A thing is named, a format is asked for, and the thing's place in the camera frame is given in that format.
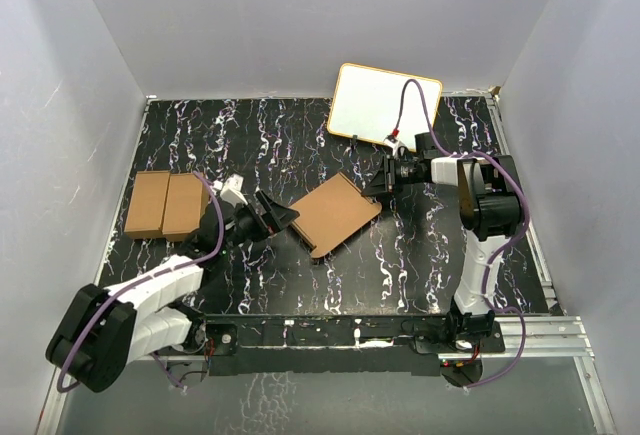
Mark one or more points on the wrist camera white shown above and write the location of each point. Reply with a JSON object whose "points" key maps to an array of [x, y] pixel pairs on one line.
{"points": [[230, 190], [397, 147]]}

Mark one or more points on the aluminium rail frame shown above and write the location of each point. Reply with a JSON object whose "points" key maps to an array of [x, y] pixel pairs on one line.
{"points": [[524, 337]]}

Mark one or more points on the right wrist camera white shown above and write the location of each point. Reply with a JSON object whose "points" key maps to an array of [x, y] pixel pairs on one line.
{"points": [[397, 147]]}

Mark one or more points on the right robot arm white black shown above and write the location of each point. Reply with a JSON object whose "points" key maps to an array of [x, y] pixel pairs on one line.
{"points": [[492, 214]]}

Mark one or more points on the folded brown cardboard box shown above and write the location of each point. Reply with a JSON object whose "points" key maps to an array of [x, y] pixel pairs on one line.
{"points": [[166, 206]]}

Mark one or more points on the brown cardboard box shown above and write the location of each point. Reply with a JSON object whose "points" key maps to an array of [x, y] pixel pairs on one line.
{"points": [[331, 213], [166, 206]]}

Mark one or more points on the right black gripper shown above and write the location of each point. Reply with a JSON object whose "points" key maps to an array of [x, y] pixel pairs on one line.
{"points": [[385, 181]]}

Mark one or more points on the black base frame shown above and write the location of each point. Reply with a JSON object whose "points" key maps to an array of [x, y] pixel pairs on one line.
{"points": [[416, 344]]}

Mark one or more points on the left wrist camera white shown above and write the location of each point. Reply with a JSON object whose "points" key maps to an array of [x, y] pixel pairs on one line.
{"points": [[230, 190]]}

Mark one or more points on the white board yellow frame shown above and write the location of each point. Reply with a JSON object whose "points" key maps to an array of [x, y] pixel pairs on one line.
{"points": [[371, 103]]}

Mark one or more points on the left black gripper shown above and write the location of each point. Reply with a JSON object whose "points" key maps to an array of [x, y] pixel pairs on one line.
{"points": [[274, 219]]}

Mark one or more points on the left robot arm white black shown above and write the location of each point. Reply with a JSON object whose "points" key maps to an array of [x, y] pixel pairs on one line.
{"points": [[150, 290]]}

